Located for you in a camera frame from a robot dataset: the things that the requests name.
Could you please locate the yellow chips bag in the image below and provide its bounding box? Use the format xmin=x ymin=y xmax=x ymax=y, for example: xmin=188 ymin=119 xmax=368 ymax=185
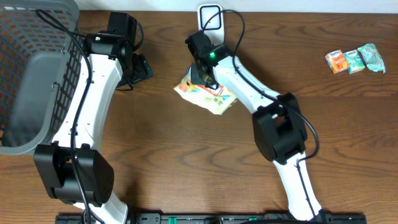
xmin=174 ymin=66 xmax=238 ymax=115

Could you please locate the orange juice carton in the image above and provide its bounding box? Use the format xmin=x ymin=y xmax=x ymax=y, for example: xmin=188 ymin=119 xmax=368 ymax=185
xmin=325 ymin=50 xmax=349 ymax=73

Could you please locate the green tissue pack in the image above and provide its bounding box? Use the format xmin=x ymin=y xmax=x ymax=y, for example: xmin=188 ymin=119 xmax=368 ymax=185
xmin=343 ymin=50 xmax=365 ymax=74

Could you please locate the light green snack packet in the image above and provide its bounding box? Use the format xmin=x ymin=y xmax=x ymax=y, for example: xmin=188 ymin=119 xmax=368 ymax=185
xmin=357 ymin=44 xmax=386 ymax=73

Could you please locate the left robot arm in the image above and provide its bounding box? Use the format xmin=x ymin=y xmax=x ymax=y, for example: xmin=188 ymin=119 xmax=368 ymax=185
xmin=34 ymin=12 xmax=154 ymax=223

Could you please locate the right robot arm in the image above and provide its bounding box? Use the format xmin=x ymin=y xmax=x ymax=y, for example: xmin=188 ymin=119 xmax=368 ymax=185
xmin=185 ymin=30 xmax=322 ymax=221

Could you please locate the grey plastic mesh basket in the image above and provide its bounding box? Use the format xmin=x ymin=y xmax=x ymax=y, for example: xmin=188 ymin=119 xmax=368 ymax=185
xmin=1 ymin=0 xmax=81 ymax=155

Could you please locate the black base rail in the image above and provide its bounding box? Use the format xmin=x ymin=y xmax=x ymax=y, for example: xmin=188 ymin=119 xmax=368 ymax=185
xmin=55 ymin=212 xmax=368 ymax=224

